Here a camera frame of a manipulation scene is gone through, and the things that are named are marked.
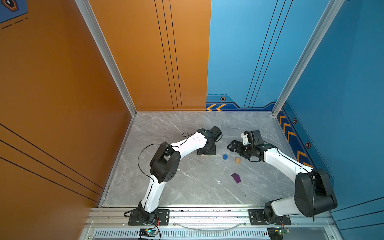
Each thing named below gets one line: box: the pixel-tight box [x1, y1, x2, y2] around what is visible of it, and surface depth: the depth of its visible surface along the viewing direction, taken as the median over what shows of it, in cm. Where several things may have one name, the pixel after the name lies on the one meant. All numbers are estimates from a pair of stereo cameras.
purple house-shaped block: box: [231, 173, 241, 184], surface depth 87 cm
